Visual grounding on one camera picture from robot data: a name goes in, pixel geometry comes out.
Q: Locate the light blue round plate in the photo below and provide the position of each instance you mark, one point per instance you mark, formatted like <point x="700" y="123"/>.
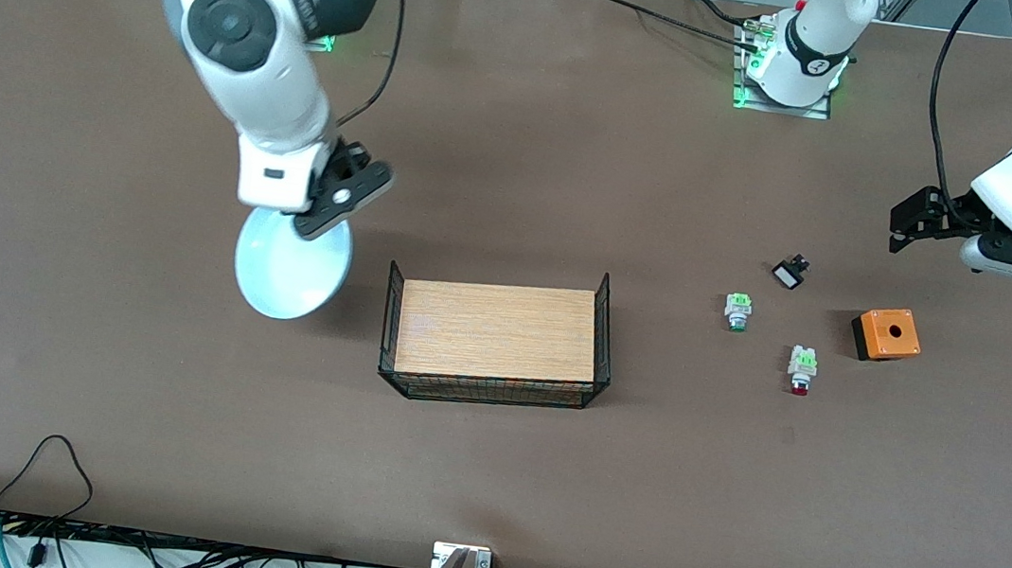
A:
<point x="278" y="277"/>

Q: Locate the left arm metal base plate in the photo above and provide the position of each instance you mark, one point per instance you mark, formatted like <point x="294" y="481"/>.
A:
<point x="778" y="108"/>

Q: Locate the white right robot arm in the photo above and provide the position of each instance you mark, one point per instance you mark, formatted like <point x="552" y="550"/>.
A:
<point x="270" y="95"/>

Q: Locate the orange button enclosure box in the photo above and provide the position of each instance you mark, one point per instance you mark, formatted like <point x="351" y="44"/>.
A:
<point x="891" y="335"/>

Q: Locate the black white square button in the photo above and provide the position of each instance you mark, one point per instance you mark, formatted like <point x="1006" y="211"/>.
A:
<point x="788" y="276"/>

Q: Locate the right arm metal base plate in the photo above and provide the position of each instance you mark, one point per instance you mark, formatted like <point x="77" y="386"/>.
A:
<point x="328" y="45"/>

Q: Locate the silver metal bracket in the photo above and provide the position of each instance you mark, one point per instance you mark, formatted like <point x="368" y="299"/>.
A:
<point x="441" y="558"/>

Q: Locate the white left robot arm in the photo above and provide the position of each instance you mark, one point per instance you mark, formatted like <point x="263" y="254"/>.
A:
<point x="811" y="33"/>

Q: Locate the red push button switch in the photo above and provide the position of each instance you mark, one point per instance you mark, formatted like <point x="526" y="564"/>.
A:
<point x="802" y="365"/>

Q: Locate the green push button switch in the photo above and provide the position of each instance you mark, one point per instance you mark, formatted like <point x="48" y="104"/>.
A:
<point x="738" y="306"/>

